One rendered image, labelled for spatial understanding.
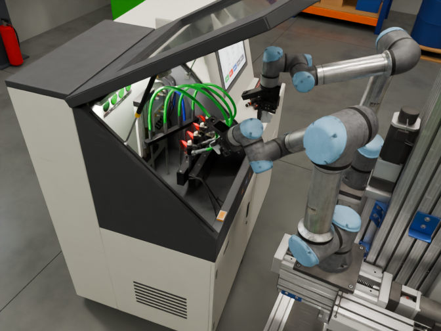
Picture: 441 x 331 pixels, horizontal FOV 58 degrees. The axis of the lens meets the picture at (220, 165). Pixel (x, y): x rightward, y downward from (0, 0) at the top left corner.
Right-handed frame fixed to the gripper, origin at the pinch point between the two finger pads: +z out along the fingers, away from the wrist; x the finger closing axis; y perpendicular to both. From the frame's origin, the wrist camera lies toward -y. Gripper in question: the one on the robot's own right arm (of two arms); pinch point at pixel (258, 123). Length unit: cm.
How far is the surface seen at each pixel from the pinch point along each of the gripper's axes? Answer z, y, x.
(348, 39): 124, 33, 453
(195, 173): 26.3, -25.0, -14.1
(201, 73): -6.2, -36.5, 23.1
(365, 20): 107, 49, 495
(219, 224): 29.3, -4.3, -38.8
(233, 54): -2, -31, 61
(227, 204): 29.3, -5.0, -26.0
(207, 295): 72, -6, -47
